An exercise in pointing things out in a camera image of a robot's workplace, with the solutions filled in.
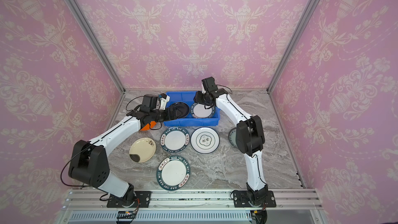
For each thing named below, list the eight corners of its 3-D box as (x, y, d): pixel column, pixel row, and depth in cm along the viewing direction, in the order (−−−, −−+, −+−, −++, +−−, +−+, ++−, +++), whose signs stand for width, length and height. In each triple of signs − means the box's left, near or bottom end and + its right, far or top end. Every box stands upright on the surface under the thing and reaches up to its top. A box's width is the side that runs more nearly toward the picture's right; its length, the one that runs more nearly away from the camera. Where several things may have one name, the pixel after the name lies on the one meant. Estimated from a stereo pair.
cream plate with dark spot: (127, 162, 88) (125, 161, 86) (134, 139, 97) (133, 137, 95) (153, 162, 88) (152, 161, 86) (158, 139, 97) (157, 137, 95)
